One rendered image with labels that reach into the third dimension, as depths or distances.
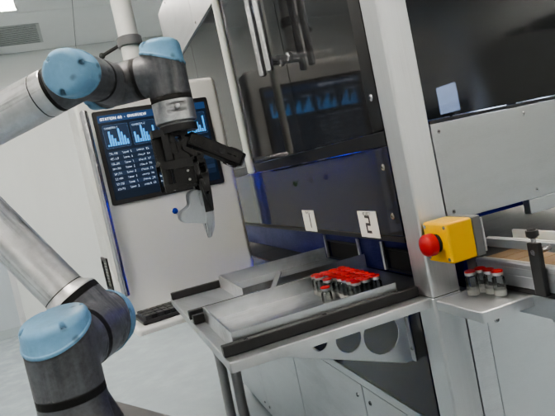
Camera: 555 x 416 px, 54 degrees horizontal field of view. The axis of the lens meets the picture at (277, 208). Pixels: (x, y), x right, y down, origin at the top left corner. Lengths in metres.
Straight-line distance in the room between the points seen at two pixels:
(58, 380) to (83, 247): 5.51
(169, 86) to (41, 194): 5.51
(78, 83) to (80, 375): 0.47
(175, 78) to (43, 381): 0.55
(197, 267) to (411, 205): 1.05
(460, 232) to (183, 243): 1.15
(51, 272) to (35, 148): 5.40
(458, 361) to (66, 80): 0.85
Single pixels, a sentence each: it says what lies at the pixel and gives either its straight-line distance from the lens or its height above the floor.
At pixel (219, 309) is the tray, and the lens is 1.25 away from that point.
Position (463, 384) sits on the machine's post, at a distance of 1.16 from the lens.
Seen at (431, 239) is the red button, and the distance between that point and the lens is 0.98.
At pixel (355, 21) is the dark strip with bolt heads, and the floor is 1.43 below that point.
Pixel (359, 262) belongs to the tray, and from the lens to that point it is 1.45.
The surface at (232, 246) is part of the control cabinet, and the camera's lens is 1.98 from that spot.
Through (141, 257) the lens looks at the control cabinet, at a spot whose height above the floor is 0.98.
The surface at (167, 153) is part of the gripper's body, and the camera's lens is 1.00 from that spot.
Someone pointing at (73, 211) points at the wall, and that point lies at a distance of 6.45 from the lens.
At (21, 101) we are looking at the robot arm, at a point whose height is 1.37.
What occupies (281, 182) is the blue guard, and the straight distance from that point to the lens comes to 1.68.
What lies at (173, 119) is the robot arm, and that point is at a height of 1.30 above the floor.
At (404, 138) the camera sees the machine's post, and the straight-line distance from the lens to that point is 1.04.
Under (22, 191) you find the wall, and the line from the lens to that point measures 6.48.
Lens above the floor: 1.18
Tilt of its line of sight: 4 degrees down
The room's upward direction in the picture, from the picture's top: 12 degrees counter-clockwise
